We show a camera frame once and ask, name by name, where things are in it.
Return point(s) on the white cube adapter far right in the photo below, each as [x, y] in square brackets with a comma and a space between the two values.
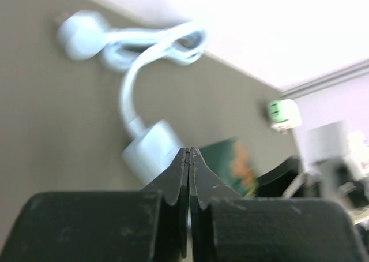
[294, 118]

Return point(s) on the light blue power strip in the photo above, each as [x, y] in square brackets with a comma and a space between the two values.
[152, 149]

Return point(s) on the dark green cube adapter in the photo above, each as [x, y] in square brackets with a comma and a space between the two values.
[230, 161]

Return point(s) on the right aluminium frame post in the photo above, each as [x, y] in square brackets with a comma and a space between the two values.
[338, 77]

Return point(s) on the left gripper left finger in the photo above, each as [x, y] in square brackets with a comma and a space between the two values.
[143, 225]

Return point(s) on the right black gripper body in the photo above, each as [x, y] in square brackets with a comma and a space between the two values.
[341, 180]

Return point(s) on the small green cube adapter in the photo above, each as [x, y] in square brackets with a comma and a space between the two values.
[277, 112]

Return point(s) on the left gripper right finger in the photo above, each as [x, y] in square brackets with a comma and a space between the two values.
[228, 227]

